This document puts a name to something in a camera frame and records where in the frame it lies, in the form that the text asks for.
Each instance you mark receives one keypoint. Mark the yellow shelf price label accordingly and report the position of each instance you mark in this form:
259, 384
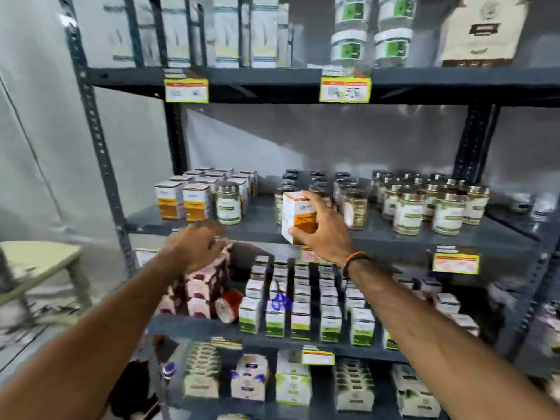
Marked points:
318, 358
345, 90
455, 263
186, 90
226, 345

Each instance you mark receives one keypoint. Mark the person's right hand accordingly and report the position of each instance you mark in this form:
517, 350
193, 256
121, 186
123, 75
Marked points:
330, 236

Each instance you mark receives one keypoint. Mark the person's left forearm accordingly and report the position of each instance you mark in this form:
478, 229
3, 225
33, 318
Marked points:
87, 341

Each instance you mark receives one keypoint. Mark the person's left hand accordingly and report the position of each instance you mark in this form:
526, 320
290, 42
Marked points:
192, 244

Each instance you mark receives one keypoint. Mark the person's left fingers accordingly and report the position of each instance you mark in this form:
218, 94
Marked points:
217, 240

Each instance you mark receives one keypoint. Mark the person's right thumb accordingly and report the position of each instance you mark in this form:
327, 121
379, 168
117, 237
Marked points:
299, 232

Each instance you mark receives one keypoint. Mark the rows of green-banded white boxes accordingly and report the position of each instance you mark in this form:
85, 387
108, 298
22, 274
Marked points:
302, 310

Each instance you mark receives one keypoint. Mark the row of tall white boxes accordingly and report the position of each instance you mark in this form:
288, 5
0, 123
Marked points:
227, 30

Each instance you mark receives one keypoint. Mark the beige paper pouch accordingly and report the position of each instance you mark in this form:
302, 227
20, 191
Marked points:
483, 30

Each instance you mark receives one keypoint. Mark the group of blurred white jars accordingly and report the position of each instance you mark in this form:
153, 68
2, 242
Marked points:
531, 205

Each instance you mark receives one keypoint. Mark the person's right forearm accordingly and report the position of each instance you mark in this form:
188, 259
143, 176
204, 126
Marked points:
437, 341

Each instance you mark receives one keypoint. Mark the red and white jar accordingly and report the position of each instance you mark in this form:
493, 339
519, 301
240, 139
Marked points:
228, 306

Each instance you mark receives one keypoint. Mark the group of gold-lid jars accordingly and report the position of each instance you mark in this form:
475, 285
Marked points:
428, 205

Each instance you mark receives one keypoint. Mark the stack of cream packets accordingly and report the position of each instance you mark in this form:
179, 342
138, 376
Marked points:
202, 371

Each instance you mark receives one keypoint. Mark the long white green box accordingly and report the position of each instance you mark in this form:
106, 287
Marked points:
415, 391

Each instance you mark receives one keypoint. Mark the stack of white green packets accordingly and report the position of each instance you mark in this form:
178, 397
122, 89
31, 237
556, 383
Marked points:
354, 384

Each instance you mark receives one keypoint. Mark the pale green wooden stool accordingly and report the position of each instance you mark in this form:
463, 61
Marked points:
39, 262

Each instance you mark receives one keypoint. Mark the white box with green print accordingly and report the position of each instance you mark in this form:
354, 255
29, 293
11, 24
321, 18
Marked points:
293, 380

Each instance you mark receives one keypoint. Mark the group of small white boxes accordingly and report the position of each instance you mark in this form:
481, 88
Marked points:
446, 301

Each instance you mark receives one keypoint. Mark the silver-lid jar with green label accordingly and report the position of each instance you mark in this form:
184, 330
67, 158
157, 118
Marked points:
229, 207

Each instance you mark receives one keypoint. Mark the white box with blue print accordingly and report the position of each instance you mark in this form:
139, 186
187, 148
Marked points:
249, 378

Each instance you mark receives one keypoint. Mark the orange and black wristband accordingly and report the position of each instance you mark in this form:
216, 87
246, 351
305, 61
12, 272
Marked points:
355, 258

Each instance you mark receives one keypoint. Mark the white-lid jar with green label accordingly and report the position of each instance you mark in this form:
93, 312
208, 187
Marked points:
352, 13
393, 48
396, 12
348, 48

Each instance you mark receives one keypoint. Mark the black bag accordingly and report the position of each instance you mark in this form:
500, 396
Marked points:
138, 389

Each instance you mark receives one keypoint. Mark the stack of pink boxes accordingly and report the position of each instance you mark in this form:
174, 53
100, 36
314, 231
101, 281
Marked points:
201, 288

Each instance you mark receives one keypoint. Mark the white and orange carton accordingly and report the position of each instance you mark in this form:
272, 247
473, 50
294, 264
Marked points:
297, 214

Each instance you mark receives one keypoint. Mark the group of dark-lid jars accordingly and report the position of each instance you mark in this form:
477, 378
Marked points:
352, 201

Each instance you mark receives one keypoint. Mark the group of orange-banded white boxes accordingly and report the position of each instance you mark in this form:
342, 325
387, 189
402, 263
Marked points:
192, 201

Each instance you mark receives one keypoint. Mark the dark grey metal shelf rack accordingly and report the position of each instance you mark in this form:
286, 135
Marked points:
262, 85

